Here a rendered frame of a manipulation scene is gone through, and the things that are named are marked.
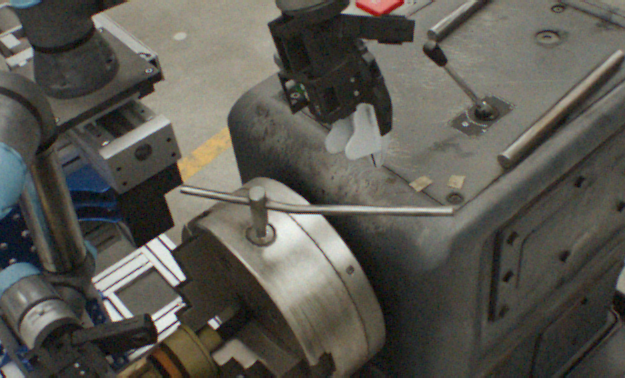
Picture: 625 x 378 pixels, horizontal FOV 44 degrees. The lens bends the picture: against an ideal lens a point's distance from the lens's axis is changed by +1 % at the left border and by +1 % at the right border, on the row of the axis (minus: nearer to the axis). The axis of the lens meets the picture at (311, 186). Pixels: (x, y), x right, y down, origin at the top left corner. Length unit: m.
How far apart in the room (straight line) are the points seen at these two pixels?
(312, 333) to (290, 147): 0.28
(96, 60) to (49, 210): 0.33
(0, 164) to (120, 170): 0.44
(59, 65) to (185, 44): 2.26
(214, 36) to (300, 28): 2.88
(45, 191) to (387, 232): 0.51
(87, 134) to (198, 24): 2.37
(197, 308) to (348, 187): 0.26
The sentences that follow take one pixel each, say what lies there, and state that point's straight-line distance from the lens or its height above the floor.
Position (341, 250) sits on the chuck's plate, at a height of 1.21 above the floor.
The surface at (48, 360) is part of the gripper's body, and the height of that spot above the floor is 1.09.
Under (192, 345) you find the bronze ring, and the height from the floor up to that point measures 1.12.
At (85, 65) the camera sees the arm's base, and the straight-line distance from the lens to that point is 1.41.
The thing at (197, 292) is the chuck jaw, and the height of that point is 1.15.
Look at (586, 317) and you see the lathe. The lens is 1.59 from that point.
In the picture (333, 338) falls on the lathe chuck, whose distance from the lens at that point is 1.00.
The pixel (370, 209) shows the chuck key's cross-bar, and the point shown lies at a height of 1.31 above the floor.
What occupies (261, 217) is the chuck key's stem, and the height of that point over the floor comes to 1.28.
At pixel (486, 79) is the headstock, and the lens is 1.17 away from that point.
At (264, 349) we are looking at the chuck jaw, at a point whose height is 1.11.
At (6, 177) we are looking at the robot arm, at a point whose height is 1.38.
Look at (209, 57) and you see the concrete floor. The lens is 3.52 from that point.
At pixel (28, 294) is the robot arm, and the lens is 1.20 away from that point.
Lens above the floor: 1.97
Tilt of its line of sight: 45 degrees down
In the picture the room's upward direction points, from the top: 9 degrees counter-clockwise
